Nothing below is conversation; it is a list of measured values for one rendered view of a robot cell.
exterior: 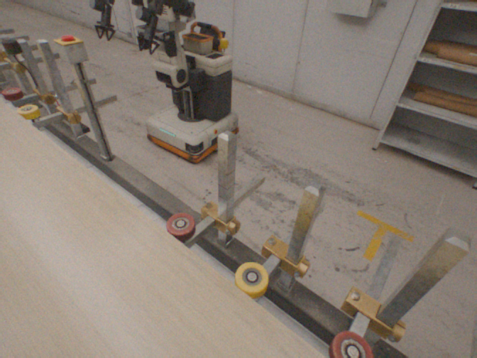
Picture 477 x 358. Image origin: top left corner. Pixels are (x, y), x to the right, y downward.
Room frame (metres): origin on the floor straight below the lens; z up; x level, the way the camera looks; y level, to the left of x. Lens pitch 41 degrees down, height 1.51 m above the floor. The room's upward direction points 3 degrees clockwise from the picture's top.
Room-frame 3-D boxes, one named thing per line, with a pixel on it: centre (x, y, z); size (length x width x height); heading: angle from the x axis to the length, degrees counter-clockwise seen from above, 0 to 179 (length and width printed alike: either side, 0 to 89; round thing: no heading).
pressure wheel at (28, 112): (1.08, 0.96, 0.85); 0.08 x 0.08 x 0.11
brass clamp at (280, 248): (0.45, -0.15, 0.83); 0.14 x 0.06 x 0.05; 53
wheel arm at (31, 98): (1.41, 1.03, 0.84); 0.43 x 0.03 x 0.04; 143
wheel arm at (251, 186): (0.65, 0.04, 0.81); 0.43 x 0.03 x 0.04; 143
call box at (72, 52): (1.03, 0.63, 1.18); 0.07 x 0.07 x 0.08; 53
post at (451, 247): (0.29, -0.37, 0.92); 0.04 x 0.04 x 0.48; 53
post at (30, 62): (1.33, 1.04, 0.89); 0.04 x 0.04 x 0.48; 53
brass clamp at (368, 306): (0.30, -0.35, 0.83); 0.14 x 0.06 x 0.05; 53
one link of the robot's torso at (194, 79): (2.11, 0.49, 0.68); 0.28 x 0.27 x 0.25; 57
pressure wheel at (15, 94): (1.25, 1.14, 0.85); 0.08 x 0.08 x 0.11
